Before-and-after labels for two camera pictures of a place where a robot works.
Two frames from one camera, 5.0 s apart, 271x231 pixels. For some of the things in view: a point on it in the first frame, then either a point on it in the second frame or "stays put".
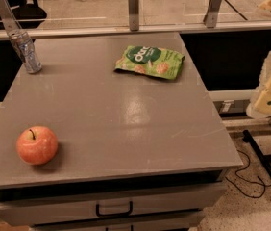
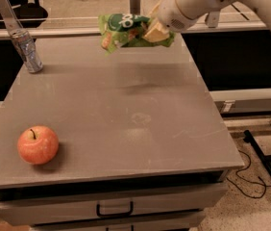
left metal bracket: (5, 10) stays put
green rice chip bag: (149, 61) -> (126, 30)
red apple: (36, 145) stays put
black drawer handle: (121, 214) stays put
